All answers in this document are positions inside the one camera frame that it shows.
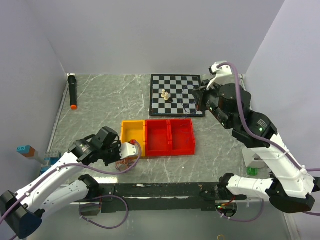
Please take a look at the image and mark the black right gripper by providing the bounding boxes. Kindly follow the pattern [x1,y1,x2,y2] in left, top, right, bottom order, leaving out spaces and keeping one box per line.
[192,78,233,130]

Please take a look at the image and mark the purple thin wire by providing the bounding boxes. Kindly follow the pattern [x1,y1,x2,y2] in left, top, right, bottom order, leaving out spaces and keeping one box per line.
[178,84,201,146]

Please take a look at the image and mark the red plastic bin right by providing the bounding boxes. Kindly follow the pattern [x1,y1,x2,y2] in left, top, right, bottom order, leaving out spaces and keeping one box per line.
[169,118,196,156]

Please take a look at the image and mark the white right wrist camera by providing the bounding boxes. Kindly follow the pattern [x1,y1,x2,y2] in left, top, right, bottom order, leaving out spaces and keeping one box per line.
[206,61,235,90]

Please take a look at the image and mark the red plastic bin middle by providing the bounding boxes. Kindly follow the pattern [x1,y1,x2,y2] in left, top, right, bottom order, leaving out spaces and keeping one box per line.
[145,119,170,157]

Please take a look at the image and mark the black chess piece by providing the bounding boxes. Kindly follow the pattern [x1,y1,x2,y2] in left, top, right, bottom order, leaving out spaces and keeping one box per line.
[165,97,173,104]

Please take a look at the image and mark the orange wire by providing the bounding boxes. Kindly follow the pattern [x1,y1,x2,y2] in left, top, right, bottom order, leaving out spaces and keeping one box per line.
[115,157,136,173]

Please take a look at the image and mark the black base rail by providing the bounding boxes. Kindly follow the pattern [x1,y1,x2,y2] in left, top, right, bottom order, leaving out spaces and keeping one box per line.
[68,182,247,213]

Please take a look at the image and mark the blue brown toy block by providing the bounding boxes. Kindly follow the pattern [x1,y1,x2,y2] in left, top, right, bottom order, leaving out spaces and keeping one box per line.
[16,145,36,158]

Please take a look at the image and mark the red plastic bin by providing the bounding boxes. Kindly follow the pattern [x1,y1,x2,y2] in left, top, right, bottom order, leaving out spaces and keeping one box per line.
[145,119,170,157]
[169,118,196,156]

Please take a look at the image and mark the black white chessboard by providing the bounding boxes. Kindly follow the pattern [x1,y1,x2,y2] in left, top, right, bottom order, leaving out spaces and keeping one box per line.
[149,74,206,118]

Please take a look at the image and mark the white chess piece short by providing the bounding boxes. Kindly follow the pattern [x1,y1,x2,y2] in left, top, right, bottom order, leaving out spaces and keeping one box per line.
[163,92,169,101]

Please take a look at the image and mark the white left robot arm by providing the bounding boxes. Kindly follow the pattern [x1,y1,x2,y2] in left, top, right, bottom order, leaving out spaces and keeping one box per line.
[0,126,140,239]

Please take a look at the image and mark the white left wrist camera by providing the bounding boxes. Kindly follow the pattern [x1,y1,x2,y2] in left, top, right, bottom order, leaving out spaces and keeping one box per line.
[119,140,142,160]

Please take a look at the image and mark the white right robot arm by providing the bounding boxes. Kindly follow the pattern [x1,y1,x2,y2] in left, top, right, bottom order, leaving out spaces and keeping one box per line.
[192,80,320,215]

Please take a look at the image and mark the white chess piece tall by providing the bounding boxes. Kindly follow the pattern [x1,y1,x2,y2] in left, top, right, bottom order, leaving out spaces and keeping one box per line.
[161,89,166,98]

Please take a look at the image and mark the yellow plastic bin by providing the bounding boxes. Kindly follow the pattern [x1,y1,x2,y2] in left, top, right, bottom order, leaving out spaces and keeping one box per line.
[120,120,146,157]

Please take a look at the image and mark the green plastic toy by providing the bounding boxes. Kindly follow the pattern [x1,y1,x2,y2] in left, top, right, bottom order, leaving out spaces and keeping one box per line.
[246,167,259,176]

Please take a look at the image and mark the black marker orange cap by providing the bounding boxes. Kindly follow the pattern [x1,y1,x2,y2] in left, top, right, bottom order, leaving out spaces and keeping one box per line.
[67,75,78,110]

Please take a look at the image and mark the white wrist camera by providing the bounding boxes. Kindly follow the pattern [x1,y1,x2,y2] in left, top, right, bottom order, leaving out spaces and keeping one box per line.
[206,61,235,90]
[119,140,142,160]

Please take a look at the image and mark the white stand bracket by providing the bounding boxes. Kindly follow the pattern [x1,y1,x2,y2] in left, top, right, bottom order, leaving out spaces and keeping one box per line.
[242,147,266,169]

